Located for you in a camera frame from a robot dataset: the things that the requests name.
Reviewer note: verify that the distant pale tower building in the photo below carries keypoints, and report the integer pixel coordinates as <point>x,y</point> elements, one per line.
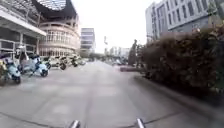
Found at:
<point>87,40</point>

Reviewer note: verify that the robot's own part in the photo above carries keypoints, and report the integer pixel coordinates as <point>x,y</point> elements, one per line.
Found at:
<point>140,123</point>
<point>74,124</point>

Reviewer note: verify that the slim conical tree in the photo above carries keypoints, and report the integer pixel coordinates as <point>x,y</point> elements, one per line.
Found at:
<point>133,52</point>

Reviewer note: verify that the grey paved road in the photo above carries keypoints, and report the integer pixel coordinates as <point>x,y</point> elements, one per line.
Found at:
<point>100,96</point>

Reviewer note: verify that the building with flat canopy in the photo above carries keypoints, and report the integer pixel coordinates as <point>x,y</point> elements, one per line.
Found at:
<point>16,30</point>

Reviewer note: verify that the building with curved glass roof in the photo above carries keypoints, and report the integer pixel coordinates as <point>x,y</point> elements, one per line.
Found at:
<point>60,36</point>

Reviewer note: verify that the dark green hedge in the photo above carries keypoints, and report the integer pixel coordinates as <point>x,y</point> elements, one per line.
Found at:
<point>186,60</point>

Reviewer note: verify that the row of parked scooters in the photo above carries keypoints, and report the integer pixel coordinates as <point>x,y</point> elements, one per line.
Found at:
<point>38,67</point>

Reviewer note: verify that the grey multi-storey building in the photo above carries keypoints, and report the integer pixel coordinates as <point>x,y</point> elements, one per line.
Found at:
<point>180,15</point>

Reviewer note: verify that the grey kerb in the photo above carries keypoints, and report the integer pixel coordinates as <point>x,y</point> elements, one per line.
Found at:
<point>181,97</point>

